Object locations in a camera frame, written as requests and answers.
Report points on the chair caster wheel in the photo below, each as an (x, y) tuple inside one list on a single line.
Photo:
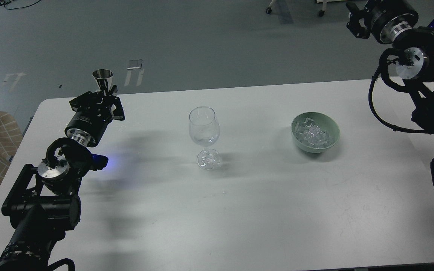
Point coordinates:
[(270, 6)]

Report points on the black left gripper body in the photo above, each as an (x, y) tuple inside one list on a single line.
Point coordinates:
[(91, 118)]

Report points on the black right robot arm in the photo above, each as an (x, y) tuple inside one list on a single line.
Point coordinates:
[(408, 66)]

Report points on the clear wine glass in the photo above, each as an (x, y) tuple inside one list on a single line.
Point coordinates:
[(204, 130)]

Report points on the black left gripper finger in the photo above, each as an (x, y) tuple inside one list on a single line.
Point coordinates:
[(116, 108), (84, 102)]

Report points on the green bowl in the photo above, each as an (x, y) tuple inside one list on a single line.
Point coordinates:
[(323, 121)]

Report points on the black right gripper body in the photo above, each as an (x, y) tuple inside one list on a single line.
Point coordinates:
[(385, 19)]

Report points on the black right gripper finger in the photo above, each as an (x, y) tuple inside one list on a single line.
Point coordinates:
[(358, 22)]

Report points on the steel double jigger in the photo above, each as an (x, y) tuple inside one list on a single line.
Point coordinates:
[(104, 79)]

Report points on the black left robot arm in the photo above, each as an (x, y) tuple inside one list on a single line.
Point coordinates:
[(43, 204)]

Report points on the pile of ice cubes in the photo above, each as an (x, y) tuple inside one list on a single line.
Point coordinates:
[(312, 135)]

